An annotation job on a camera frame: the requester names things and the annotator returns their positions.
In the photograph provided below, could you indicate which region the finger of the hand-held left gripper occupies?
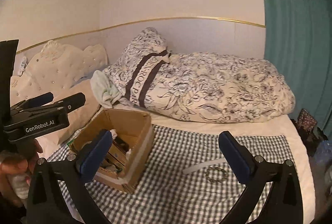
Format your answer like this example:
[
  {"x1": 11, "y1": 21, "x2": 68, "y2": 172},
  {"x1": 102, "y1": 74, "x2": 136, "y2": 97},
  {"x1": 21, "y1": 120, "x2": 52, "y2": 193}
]
[
  {"x1": 18, "y1": 92, "x2": 87, "y2": 117},
  {"x1": 10, "y1": 92, "x2": 54, "y2": 110}
]

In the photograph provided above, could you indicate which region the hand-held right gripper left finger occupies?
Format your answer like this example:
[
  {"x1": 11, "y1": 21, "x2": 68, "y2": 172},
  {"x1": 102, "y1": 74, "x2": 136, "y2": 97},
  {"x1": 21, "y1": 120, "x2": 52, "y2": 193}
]
[{"x1": 26, "y1": 129, "x2": 113, "y2": 224}]

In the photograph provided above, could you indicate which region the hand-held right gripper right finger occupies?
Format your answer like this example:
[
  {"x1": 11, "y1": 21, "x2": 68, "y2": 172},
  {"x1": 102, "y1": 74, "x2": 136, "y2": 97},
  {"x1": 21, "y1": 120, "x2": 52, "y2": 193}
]
[{"x1": 218, "y1": 131, "x2": 304, "y2": 224}]

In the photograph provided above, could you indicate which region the brown cardboard box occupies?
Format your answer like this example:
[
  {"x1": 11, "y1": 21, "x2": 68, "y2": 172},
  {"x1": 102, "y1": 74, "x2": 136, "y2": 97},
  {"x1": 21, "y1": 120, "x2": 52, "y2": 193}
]
[{"x1": 60, "y1": 108, "x2": 154, "y2": 195}]

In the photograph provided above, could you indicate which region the person's left hand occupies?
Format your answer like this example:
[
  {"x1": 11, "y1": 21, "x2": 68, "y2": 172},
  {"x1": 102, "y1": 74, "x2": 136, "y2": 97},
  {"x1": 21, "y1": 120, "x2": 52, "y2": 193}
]
[{"x1": 0, "y1": 140, "x2": 44, "y2": 205}]

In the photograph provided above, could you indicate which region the mint green towel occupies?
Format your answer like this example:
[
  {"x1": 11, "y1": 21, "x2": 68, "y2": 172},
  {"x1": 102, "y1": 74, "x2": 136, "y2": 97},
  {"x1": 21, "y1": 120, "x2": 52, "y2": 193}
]
[{"x1": 91, "y1": 70, "x2": 125, "y2": 108}]

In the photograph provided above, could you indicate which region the cream tufted headboard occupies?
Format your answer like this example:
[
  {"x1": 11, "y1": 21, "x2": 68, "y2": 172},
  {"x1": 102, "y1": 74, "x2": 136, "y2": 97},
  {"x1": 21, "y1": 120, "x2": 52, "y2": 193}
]
[{"x1": 10, "y1": 40, "x2": 108, "y2": 108}]

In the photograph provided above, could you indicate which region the white plastic stick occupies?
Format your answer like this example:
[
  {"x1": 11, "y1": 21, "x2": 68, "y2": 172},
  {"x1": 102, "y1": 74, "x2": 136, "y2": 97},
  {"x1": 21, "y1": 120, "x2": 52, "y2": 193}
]
[{"x1": 183, "y1": 158, "x2": 225, "y2": 174}]

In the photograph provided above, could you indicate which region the bed with white sheet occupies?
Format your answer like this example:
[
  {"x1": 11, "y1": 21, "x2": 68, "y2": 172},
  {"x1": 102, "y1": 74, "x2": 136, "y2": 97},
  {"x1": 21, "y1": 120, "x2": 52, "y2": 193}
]
[{"x1": 39, "y1": 79, "x2": 315, "y2": 224}]

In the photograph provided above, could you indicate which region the grey checked blanket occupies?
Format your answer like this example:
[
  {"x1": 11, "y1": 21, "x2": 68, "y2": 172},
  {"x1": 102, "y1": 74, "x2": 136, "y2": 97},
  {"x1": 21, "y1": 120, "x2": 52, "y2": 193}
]
[{"x1": 48, "y1": 124, "x2": 292, "y2": 224}]

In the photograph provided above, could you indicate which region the floral printed duvet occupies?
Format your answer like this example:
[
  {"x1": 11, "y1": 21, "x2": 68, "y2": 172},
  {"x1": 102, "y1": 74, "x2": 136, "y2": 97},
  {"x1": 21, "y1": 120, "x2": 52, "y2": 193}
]
[{"x1": 102, "y1": 27, "x2": 296, "y2": 123}]

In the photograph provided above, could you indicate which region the dark floral bag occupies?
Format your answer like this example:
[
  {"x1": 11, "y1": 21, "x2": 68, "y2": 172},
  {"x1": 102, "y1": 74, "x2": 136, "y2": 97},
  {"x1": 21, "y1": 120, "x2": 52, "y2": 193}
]
[{"x1": 290, "y1": 108, "x2": 328, "y2": 157}]

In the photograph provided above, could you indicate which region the teal curtain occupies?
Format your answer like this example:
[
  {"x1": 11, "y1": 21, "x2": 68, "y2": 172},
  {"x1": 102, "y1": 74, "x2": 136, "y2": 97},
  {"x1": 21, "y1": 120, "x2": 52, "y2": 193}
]
[{"x1": 254, "y1": 0, "x2": 332, "y2": 134}]

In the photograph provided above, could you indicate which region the beaded bracelet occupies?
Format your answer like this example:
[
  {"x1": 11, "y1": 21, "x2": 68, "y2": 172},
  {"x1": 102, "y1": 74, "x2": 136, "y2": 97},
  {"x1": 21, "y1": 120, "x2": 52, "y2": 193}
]
[{"x1": 205, "y1": 166, "x2": 229, "y2": 183}]

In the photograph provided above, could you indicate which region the white wall socket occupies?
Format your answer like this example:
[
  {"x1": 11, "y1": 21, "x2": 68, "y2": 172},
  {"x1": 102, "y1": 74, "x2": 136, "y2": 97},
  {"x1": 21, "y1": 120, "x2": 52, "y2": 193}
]
[{"x1": 18, "y1": 57, "x2": 28, "y2": 77}]

